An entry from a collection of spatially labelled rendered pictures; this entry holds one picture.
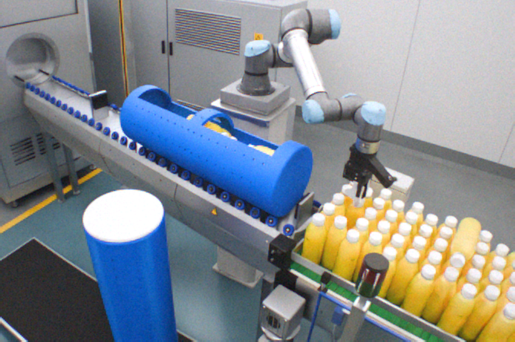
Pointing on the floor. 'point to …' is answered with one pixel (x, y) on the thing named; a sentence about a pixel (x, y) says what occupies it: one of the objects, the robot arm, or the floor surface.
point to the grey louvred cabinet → (185, 40)
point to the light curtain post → (126, 31)
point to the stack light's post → (354, 322)
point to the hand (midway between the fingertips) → (361, 200)
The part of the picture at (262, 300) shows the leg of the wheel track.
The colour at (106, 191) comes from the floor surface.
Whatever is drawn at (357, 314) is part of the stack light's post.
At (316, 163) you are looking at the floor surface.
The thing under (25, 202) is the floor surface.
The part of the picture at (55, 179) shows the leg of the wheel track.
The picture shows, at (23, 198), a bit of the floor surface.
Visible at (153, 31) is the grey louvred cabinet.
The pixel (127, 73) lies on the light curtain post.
